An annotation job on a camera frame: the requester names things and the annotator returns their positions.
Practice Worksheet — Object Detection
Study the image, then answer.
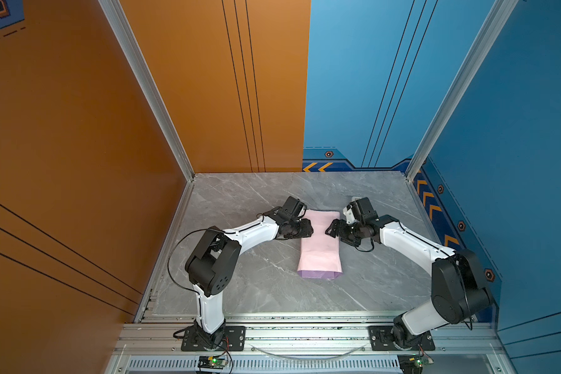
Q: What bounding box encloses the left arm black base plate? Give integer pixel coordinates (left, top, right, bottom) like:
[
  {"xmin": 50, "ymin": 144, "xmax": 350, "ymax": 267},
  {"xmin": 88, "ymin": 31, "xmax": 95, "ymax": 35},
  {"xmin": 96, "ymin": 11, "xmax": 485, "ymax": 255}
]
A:
[{"xmin": 181, "ymin": 325, "xmax": 246, "ymax": 352}]

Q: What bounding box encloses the aluminium front rail frame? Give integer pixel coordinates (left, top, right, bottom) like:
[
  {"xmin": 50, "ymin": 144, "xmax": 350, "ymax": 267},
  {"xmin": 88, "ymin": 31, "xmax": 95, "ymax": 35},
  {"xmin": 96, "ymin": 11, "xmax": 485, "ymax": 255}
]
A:
[{"xmin": 106, "ymin": 312, "xmax": 514, "ymax": 373}]

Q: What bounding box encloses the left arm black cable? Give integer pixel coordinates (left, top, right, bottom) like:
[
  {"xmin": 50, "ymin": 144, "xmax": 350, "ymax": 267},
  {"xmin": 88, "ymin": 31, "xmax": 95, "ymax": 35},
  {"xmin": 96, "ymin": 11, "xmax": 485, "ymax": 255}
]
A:
[{"xmin": 167, "ymin": 228, "xmax": 211, "ymax": 296}]

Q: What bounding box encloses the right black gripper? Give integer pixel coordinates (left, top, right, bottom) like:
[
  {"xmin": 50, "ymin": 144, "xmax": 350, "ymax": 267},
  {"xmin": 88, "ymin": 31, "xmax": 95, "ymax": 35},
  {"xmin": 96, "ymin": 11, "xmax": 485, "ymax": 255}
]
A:
[{"xmin": 323, "ymin": 219, "xmax": 364, "ymax": 246}]

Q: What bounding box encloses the left aluminium corner post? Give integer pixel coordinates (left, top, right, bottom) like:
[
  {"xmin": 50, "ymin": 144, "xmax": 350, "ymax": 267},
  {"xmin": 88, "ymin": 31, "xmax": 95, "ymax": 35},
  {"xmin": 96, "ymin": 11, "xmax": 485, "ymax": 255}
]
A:
[{"xmin": 97, "ymin": 0, "xmax": 196, "ymax": 182}]

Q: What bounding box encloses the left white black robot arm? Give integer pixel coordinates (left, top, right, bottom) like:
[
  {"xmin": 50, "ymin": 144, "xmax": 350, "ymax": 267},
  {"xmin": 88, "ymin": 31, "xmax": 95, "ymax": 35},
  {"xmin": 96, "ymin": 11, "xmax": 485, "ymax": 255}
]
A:
[{"xmin": 185, "ymin": 196, "xmax": 314, "ymax": 350}]

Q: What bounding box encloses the right aluminium corner post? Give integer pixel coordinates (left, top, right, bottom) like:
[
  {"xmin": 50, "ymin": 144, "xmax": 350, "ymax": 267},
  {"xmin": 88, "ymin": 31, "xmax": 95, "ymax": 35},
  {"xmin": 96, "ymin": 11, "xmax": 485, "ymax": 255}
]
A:
[{"xmin": 405, "ymin": 0, "xmax": 518, "ymax": 182}]

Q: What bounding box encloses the green circuit board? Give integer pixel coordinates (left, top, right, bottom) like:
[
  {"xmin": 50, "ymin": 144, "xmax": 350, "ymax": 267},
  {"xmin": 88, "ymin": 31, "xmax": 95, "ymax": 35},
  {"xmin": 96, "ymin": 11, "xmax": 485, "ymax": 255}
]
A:
[
  {"xmin": 196, "ymin": 355, "xmax": 230, "ymax": 373},
  {"xmin": 397, "ymin": 355, "xmax": 423, "ymax": 374}
]

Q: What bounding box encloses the left green circuit board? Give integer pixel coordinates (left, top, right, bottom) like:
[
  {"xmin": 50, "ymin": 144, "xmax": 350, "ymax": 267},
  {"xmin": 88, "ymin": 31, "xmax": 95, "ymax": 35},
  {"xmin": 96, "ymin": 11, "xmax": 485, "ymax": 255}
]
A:
[{"xmin": 196, "ymin": 355, "xmax": 230, "ymax": 373}]

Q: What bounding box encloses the purple wrapping paper sheet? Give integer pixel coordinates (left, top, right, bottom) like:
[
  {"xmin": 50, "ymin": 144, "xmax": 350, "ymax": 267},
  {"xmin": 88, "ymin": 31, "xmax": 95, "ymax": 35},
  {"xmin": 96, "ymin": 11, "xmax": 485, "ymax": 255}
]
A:
[{"xmin": 297, "ymin": 210, "xmax": 343, "ymax": 280}]

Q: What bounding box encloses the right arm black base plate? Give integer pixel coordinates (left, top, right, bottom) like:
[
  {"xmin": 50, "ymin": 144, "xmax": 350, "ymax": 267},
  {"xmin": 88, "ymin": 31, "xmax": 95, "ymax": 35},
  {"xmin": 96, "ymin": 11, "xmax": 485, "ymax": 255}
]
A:
[{"xmin": 368, "ymin": 325, "xmax": 436, "ymax": 352}]

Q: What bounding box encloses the clear curved cable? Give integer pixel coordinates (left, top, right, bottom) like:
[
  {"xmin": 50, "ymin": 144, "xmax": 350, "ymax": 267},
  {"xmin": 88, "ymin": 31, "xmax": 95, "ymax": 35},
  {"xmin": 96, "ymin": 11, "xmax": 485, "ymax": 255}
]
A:
[{"xmin": 247, "ymin": 343, "xmax": 370, "ymax": 362}]

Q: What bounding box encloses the aluminium corner post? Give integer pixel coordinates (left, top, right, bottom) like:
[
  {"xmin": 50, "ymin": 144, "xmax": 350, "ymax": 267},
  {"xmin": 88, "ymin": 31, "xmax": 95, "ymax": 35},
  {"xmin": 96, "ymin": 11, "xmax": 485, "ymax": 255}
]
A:
[
  {"xmin": 405, "ymin": 0, "xmax": 518, "ymax": 182},
  {"xmin": 97, "ymin": 0, "xmax": 196, "ymax": 182}
]

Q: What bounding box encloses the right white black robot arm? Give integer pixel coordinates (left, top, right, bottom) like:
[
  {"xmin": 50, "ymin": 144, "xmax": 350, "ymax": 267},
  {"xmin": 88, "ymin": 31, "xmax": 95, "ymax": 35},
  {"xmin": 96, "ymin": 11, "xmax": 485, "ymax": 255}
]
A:
[{"xmin": 325, "ymin": 198, "xmax": 495, "ymax": 350}]

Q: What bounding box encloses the right green circuit board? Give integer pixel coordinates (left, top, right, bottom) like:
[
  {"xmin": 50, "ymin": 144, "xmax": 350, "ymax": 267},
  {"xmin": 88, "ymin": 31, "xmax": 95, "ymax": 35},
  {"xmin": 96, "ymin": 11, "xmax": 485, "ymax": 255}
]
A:
[{"xmin": 397, "ymin": 355, "xmax": 423, "ymax": 374}]

